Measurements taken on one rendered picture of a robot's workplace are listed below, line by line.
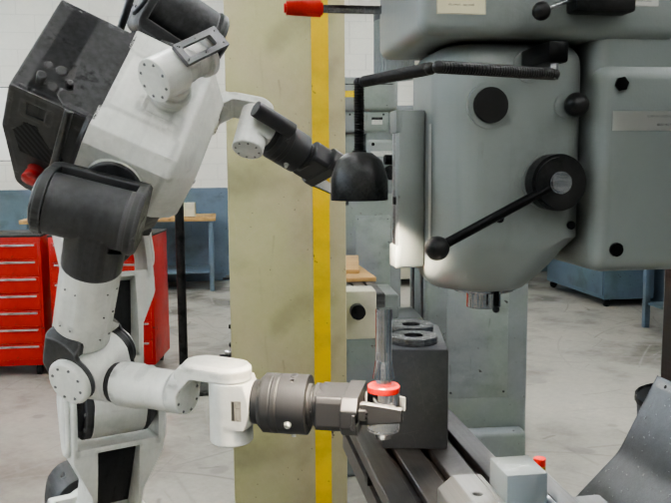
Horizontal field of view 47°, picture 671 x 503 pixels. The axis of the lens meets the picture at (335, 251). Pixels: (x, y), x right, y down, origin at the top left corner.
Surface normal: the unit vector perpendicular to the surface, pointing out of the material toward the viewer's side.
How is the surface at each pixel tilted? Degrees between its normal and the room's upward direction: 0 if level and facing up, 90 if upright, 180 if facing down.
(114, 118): 58
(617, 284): 90
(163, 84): 115
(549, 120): 90
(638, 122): 90
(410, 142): 90
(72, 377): 107
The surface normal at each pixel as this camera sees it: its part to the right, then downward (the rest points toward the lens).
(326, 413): -0.17, 0.11
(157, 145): 0.43, -0.45
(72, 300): -0.40, 0.40
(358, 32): 0.15, 0.11
